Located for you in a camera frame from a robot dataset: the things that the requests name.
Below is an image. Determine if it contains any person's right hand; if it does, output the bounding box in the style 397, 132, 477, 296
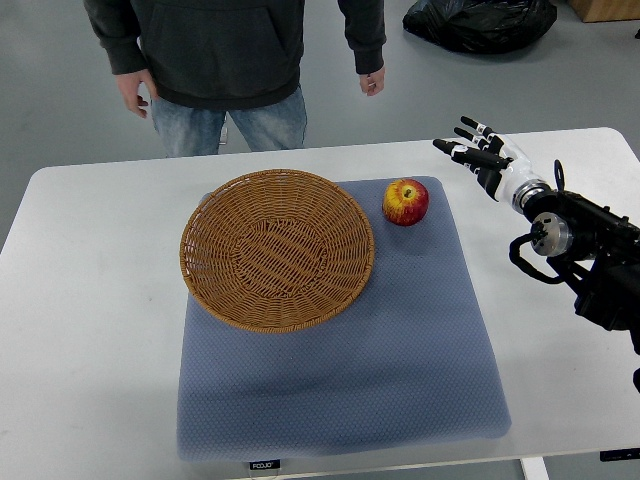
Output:
114, 69, 158, 119

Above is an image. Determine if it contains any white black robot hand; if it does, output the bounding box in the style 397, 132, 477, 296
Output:
433, 116, 550, 213

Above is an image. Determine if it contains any person's left hand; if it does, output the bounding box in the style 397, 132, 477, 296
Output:
359, 67, 386, 97

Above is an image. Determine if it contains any red yellow apple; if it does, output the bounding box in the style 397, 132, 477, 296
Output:
382, 178, 430, 227

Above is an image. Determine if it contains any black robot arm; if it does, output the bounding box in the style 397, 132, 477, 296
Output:
509, 160, 639, 351

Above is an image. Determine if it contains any brown wicker basket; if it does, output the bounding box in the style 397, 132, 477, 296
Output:
179, 169, 375, 334

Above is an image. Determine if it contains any person in dark hoodie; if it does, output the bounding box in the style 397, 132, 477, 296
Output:
83, 0, 387, 159

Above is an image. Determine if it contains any black garbage bag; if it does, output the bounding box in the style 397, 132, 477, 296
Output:
402, 0, 557, 54

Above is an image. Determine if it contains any brown cardboard box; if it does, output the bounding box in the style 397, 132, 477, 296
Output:
568, 0, 640, 23

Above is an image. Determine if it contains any blue grey foam mat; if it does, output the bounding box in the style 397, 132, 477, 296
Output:
177, 176, 511, 462

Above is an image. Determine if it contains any white table leg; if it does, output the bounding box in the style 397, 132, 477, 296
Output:
520, 456, 550, 480

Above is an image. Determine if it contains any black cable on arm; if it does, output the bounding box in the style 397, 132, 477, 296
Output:
508, 232, 569, 284

